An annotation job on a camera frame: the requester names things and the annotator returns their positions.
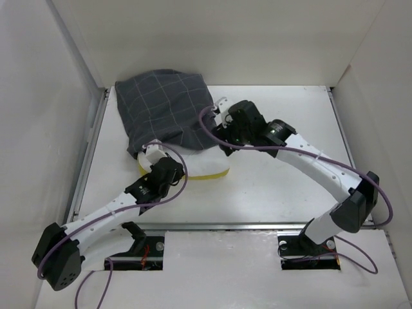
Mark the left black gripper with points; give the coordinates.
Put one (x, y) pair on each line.
(178, 173)

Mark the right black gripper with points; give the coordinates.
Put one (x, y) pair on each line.
(223, 130)

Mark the cream yellow pillow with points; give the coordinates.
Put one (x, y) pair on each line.
(205, 164)

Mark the dark grey checked pillowcase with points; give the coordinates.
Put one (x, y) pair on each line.
(164, 105)

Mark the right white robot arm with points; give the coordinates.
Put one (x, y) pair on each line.
(354, 196)

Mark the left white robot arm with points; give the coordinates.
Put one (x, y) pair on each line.
(61, 250)

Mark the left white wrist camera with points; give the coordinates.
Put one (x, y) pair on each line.
(151, 155)

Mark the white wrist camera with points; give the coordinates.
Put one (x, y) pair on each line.
(221, 108)
(151, 155)

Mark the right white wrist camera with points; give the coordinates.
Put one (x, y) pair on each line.
(221, 108)

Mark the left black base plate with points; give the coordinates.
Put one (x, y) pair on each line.
(145, 253)

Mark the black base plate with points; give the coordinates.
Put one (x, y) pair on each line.
(295, 255)
(145, 253)

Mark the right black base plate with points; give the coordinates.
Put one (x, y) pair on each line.
(295, 255)

